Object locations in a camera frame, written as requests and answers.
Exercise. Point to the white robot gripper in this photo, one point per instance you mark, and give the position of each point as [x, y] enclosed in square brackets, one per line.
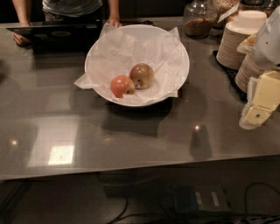
[269, 44]

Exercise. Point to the person right forearm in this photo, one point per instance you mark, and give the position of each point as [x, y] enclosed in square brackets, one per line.
[23, 10]

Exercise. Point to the person left forearm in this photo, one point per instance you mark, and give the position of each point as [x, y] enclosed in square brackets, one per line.
[113, 10]

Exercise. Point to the white paper bowl stack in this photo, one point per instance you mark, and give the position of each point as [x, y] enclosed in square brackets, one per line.
[247, 22]

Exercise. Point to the red-green apple right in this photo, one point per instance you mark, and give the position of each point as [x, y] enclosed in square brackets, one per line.
[142, 75]

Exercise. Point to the red apple left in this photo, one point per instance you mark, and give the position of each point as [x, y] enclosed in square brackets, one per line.
[122, 85]

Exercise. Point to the person left hand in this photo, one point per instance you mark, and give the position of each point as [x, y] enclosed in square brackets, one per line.
[114, 23]

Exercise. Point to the person right hand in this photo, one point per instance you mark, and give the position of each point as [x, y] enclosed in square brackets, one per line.
[20, 40]

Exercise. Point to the front stack of paper plates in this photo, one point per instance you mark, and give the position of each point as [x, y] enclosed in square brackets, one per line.
[247, 70]

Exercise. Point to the stack of paper plates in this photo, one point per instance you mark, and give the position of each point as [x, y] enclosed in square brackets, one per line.
[247, 70]
[227, 55]

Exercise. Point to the black tray mat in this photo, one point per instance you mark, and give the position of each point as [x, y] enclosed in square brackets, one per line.
[230, 75]

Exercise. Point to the rear stack of paper plates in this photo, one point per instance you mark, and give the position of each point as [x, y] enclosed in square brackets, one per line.
[227, 55]

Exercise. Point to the glass jar with cereal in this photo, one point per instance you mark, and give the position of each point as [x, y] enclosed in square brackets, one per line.
[198, 18]

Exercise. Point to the white tissue paper liner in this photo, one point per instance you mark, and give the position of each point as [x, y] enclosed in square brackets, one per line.
[122, 52]

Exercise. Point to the dark box under table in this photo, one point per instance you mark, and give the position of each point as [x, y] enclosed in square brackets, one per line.
[201, 199]

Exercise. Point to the person torso grey shirt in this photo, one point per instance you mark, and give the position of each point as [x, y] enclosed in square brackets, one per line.
[66, 10]

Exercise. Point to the black laptop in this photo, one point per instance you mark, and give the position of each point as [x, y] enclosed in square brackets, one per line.
[60, 36]

